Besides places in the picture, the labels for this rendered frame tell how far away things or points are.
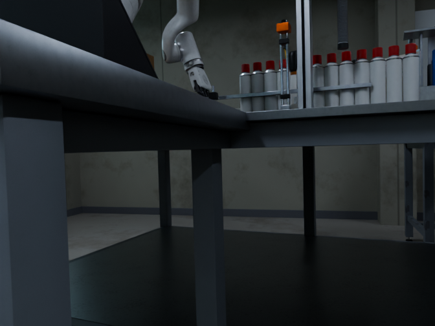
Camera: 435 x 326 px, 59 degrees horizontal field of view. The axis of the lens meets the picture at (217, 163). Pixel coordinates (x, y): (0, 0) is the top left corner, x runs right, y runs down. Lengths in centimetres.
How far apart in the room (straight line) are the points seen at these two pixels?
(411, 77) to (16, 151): 133
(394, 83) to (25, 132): 130
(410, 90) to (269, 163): 280
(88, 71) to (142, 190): 430
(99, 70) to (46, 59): 6
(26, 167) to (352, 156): 387
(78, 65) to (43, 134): 6
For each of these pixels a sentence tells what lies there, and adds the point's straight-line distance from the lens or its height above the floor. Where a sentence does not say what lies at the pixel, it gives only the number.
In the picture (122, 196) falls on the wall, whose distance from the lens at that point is 475.
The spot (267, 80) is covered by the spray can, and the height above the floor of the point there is 101.
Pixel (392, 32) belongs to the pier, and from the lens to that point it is 396.
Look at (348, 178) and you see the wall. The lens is 408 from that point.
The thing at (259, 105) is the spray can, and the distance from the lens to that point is 154.
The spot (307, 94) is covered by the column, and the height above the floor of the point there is 92.
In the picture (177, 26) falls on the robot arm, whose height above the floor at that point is 124.
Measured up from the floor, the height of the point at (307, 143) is 75.
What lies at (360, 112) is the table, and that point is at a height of 81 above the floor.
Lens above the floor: 75
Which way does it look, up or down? 2 degrees down
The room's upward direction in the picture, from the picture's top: 2 degrees counter-clockwise
